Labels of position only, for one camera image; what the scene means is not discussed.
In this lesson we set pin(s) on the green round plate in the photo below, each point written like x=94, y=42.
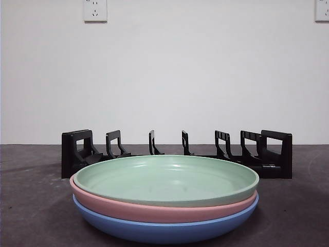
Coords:
x=164, y=180

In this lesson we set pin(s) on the black plate rack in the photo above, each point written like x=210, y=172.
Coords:
x=277, y=169

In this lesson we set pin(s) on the blue round plate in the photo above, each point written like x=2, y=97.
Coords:
x=164, y=231

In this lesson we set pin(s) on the pink round plate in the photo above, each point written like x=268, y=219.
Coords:
x=154, y=213

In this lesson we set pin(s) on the white wall socket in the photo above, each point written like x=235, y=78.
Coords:
x=95, y=11
x=322, y=10

